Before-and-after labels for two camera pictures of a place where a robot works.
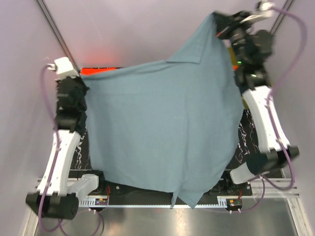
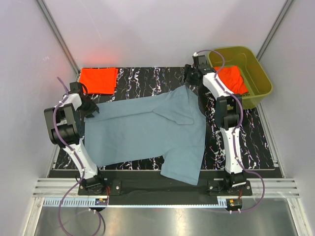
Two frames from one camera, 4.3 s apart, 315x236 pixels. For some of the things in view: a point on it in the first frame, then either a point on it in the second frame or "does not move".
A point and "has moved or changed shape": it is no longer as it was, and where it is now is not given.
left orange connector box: x=101 y=201 does not move
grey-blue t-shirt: x=172 y=126 has moved or changed shape
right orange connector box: x=234 y=203 does not move
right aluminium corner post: x=286 y=6 does not move
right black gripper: x=225 y=24 to x=187 y=69
